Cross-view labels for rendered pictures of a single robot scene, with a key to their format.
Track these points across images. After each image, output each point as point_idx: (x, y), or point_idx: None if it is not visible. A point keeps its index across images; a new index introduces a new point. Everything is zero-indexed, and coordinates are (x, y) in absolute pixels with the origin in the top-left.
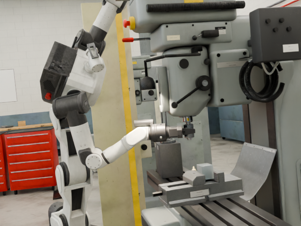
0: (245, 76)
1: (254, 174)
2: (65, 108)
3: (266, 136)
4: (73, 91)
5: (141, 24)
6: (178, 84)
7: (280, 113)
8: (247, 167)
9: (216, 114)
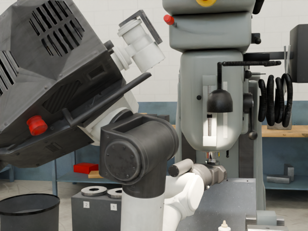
0: (290, 98)
1: (229, 212)
2: (158, 155)
3: (232, 166)
4: (126, 113)
5: (240, 3)
6: (240, 103)
7: (257, 138)
8: (207, 206)
9: None
